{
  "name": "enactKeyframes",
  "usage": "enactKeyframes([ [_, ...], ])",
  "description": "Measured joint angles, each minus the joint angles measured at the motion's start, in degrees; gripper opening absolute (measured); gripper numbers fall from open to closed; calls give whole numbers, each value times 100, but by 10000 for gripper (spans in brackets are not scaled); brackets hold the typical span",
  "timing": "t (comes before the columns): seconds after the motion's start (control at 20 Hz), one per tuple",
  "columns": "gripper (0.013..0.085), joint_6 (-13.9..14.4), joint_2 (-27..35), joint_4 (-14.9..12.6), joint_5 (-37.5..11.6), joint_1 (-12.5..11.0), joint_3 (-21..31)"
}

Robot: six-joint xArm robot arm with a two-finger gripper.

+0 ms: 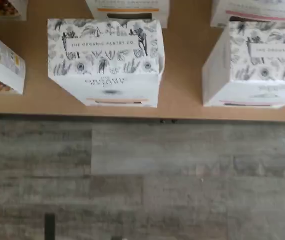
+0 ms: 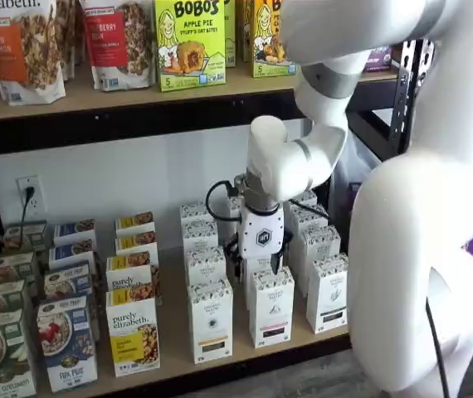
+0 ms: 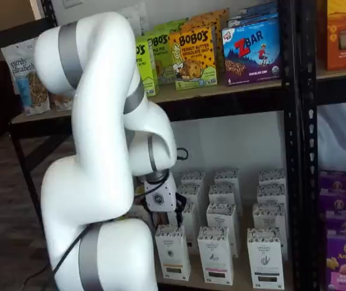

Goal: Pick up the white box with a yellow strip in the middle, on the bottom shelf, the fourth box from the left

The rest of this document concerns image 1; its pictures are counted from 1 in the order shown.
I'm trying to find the white yellow purely elizabeth box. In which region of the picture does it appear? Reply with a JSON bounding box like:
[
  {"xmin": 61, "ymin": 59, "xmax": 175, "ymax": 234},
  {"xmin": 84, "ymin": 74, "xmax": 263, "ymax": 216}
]
[
  {"xmin": 0, "ymin": 0, "xmax": 30, "ymax": 22},
  {"xmin": 0, "ymin": 25, "xmax": 27, "ymax": 96}
]

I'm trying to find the wooden shelf board with boxes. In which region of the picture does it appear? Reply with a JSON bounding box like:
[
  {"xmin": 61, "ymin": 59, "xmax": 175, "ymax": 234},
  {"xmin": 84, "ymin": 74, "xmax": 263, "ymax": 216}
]
[{"xmin": 0, "ymin": 0, "xmax": 285, "ymax": 123}]

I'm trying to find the white box yellow strip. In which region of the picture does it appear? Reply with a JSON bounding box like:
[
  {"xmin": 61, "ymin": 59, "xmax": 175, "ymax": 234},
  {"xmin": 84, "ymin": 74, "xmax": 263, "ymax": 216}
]
[
  {"xmin": 84, "ymin": 0, "xmax": 171, "ymax": 29},
  {"xmin": 47, "ymin": 18, "xmax": 164, "ymax": 109}
]

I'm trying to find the black floor tape strip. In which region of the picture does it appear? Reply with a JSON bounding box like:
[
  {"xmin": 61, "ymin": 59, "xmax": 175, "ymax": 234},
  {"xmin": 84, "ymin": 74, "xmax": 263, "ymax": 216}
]
[{"xmin": 44, "ymin": 213, "xmax": 56, "ymax": 240}]

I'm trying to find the white box pink strip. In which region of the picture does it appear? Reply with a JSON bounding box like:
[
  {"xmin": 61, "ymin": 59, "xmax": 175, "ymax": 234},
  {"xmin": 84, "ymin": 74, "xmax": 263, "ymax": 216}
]
[
  {"xmin": 209, "ymin": 0, "xmax": 285, "ymax": 29},
  {"xmin": 201, "ymin": 20, "xmax": 285, "ymax": 109}
]

